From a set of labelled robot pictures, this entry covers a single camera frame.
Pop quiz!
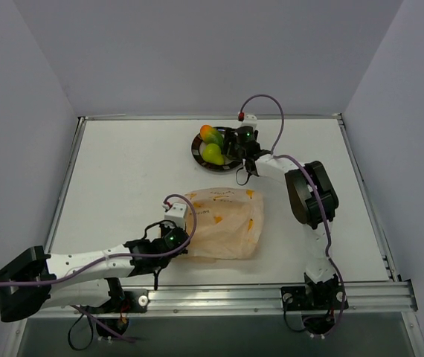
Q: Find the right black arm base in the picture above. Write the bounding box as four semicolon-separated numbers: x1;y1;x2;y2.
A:
280;275;349;340

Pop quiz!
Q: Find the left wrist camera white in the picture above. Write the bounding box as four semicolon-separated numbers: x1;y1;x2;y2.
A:
164;203;188;229

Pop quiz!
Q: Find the green fake pear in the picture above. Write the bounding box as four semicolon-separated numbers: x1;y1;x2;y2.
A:
202;144;225;166

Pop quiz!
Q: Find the orange green fake mango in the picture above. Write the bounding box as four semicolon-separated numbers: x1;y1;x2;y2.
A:
199;124;224;147

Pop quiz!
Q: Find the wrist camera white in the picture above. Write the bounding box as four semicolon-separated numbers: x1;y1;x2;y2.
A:
237;112;257;130
164;203;188;229

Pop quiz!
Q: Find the brown rimmed ceramic plate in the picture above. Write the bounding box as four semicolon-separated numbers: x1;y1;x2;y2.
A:
190;124;242;173

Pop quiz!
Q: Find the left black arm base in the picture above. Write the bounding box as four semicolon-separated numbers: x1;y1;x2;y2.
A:
80;278;149;335

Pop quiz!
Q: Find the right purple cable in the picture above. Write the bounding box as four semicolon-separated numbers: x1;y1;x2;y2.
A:
237;94;348;324

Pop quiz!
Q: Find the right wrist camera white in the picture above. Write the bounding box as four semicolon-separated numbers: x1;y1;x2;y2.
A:
237;112;257;130

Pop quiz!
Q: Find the translucent orange plastic bag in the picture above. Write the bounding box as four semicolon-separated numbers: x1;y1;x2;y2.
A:
185;187;265;261

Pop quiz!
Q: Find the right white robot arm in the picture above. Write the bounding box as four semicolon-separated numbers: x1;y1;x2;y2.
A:
222;126;339;307

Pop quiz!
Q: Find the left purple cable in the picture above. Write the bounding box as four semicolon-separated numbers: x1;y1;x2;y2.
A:
0;193;198;295

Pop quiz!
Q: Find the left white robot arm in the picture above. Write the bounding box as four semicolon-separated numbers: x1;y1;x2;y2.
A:
0;220;191;322

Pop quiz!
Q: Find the purple cable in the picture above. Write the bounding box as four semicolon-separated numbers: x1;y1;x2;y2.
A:
0;193;198;295
237;94;348;324

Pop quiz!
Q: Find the aluminium front rail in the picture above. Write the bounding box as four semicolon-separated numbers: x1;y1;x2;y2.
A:
28;279;417;318

